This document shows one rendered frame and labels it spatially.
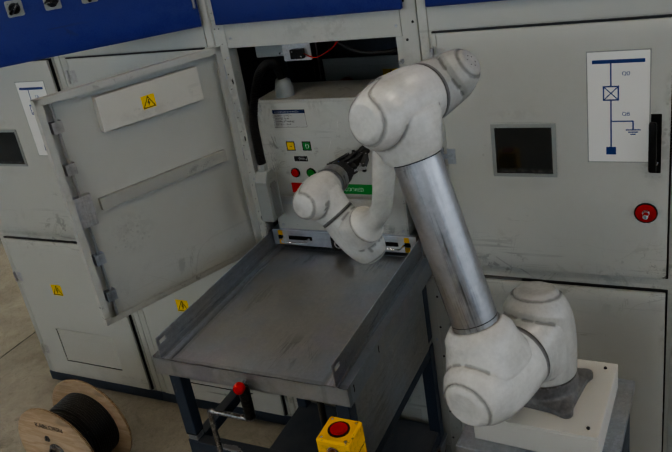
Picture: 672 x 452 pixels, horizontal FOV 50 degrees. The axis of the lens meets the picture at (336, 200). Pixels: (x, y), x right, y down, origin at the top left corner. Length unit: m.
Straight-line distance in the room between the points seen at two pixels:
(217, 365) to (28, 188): 1.50
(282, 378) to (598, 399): 0.77
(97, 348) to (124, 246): 1.21
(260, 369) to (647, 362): 1.16
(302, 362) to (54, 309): 1.82
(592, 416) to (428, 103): 0.80
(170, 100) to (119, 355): 1.47
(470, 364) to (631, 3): 0.99
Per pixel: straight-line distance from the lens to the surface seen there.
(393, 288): 2.15
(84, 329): 3.50
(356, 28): 2.16
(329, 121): 2.29
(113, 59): 2.68
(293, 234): 2.52
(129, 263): 2.41
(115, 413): 3.02
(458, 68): 1.49
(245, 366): 2.01
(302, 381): 1.90
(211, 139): 2.46
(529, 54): 2.01
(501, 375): 1.52
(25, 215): 3.36
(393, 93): 1.37
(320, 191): 1.90
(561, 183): 2.12
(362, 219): 1.89
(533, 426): 1.74
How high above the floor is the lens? 1.97
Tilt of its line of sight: 23 degrees down
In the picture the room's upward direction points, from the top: 10 degrees counter-clockwise
